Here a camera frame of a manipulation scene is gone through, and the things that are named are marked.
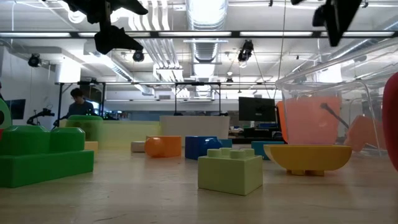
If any green foam die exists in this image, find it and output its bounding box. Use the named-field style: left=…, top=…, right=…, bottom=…
left=0, top=98, right=13, bottom=130
left=65, top=114, right=104, bottom=142

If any yellow-orange square brick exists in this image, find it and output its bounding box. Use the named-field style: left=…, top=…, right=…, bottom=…
left=84, top=141, right=100, bottom=156

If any orange peg block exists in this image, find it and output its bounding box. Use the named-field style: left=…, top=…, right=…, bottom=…
left=343, top=114, right=386, bottom=152
left=144, top=135, right=183, bottom=159

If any red foam die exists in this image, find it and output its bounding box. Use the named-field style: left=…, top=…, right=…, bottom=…
left=381, top=72, right=398, bottom=172

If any blue peg block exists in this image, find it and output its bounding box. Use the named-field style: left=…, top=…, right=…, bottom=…
left=185, top=136, right=223, bottom=161

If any orange-yellow brick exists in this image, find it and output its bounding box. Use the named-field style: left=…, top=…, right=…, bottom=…
left=263, top=144, right=353, bottom=177

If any clear plastic bin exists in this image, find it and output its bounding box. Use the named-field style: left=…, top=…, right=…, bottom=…
left=275, top=39, right=398, bottom=156

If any person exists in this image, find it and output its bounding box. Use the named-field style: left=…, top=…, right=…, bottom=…
left=67, top=88, right=96, bottom=118

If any yellow translucent plastic bin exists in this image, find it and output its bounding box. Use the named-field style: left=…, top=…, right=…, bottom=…
left=58, top=119, right=162, bottom=149

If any orange plastic bucket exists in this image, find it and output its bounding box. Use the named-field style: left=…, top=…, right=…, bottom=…
left=275, top=95, right=349, bottom=146

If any black computer monitor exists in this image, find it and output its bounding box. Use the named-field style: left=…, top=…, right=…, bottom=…
left=238, top=96, right=277, bottom=123

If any white plastic bin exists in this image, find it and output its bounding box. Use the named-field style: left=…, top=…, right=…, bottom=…
left=159, top=115, right=231, bottom=147

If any green stepped brick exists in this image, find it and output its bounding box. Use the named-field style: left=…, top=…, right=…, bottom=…
left=0, top=125, right=95, bottom=189

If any light green square brick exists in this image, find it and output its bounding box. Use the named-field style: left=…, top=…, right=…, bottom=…
left=198, top=147, right=264, bottom=197

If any background rig frame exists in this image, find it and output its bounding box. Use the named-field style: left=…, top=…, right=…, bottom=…
left=174, top=82, right=222, bottom=116
left=55, top=81, right=106, bottom=121

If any silver ventilation duct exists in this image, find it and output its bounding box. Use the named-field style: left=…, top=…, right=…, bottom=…
left=185, top=0, right=229, bottom=98

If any dark wall screen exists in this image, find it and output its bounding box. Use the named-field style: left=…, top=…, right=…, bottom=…
left=4, top=98, right=27, bottom=121

